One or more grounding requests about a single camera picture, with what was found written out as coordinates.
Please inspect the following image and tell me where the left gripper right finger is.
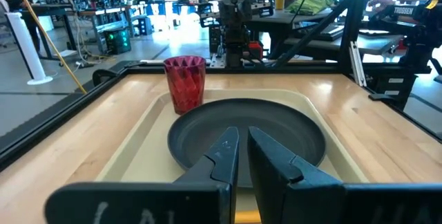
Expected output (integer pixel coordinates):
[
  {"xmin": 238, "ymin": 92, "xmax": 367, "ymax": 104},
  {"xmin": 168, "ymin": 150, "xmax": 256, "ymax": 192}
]
[{"xmin": 247, "ymin": 126, "xmax": 345, "ymax": 224}]

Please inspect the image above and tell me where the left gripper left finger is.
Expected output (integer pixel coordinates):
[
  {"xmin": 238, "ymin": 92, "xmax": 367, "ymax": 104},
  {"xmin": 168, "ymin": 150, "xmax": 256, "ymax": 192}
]
[{"xmin": 171, "ymin": 126, "xmax": 240, "ymax": 224}]

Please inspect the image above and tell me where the black round plate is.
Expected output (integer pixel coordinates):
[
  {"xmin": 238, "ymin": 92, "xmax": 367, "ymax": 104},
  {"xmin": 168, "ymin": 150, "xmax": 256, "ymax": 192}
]
[{"xmin": 167, "ymin": 97, "xmax": 327, "ymax": 189}]

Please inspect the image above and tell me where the red faceted plastic cup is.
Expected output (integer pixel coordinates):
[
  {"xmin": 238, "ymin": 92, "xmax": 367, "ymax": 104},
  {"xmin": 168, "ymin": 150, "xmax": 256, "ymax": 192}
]
[{"xmin": 163, "ymin": 55, "xmax": 207, "ymax": 115}]

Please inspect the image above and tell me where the beige plastic tray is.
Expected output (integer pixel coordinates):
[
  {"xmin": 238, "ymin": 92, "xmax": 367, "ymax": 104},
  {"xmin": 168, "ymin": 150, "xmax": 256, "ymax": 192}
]
[{"xmin": 95, "ymin": 88, "xmax": 369, "ymax": 214}]

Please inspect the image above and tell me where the red and black equipment box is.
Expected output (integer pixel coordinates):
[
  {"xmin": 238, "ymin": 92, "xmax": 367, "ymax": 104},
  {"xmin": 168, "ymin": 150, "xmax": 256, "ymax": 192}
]
[{"xmin": 247, "ymin": 40, "xmax": 264, "ymax": 60}]

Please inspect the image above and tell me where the green striped bag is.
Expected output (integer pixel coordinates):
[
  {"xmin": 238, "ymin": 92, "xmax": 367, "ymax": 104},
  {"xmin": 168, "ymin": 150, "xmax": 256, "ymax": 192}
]
[{"xmin": 286, "ymin": 0, "xmax": 334, "ymax": 16}]

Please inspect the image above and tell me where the black keyboard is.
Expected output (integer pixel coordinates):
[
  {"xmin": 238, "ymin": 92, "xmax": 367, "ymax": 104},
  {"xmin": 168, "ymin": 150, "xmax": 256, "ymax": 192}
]
[{"xmin": 293, "ymin": 23, "xmax": 346, "ymax": 42}]

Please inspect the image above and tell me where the black computer with green lights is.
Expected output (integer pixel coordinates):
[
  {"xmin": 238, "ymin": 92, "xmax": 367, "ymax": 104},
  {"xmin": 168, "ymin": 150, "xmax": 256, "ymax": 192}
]
[{"xmin": 103, "ymin": 26, "xmax": 132, "ymax": 55}]

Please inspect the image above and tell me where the dark grey desk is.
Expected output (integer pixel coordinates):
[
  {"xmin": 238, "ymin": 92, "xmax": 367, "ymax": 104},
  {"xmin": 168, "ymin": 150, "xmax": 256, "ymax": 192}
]
[{"xmin": 248, "ymin": 8, "xmax": 405, "ymax": 62}]

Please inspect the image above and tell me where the person's hand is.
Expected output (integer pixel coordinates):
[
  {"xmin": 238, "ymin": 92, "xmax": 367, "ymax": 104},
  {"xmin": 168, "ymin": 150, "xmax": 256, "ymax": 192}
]
[{"xmin": 367, "ymin": 0, "xmax": 394, "ymax": 12}]

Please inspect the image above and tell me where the silver aluminium bracket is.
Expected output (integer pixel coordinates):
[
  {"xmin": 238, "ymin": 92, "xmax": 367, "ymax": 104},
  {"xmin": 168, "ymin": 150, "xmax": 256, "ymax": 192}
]
[{"xmin": 348, "ymin": 40, "xmax": 367, "ymax": 87}]

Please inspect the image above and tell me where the black aluminium table frame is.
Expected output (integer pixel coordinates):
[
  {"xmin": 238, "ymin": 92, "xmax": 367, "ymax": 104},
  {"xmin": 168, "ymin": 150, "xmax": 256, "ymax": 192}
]
[{"xmin": 0, "ymin": 0, "xmax": 442, "ymax": 173}]

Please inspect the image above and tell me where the yellow cable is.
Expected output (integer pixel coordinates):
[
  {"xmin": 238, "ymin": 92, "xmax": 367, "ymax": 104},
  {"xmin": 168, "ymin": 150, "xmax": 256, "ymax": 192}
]
[{"xmin": 7, "ymin": 0, "xmax": 88, "ymax": 95}]

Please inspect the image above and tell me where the white post with round base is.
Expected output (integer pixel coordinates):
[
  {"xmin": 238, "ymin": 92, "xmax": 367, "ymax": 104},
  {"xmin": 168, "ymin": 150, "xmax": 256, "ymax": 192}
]
[{"xmin": 6, "ymin": 11, "xmax": 53, "ymax": 86}]

